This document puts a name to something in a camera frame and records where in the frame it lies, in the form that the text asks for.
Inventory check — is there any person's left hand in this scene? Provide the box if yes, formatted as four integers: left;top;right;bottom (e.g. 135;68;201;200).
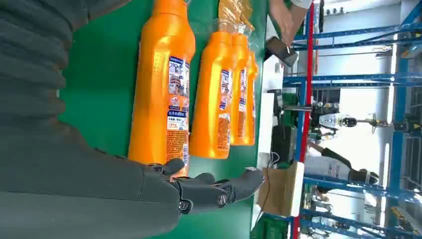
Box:
268;0;311;47

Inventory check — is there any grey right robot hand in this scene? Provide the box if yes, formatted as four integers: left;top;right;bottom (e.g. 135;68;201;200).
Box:
0;122;265;239

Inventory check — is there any person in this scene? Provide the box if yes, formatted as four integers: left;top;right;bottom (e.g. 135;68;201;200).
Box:
291;0;314;9

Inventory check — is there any white table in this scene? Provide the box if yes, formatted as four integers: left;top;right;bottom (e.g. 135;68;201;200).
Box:
255;16;288;169

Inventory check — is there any green table mat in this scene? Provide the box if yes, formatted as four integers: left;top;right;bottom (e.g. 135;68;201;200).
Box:
57;0;269;239

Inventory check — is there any background humanoid robot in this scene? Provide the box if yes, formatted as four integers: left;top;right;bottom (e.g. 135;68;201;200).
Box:
308;101;380;185

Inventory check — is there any black box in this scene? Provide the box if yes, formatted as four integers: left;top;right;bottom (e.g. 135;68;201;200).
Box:
272;126;298;162

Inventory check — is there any blue metal rack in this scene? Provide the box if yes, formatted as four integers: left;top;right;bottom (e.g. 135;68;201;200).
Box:
283;0;422;239

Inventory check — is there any cardboard box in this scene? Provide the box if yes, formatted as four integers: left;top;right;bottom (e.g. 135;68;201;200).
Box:
257;161;305;218

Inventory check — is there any green container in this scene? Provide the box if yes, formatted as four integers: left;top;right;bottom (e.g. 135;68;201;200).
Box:
250;214;292;239

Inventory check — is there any red post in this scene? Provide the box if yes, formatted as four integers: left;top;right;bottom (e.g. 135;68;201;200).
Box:
292;0;316;239

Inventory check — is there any black cable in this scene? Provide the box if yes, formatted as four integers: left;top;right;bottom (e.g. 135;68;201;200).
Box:
258;166;272;214

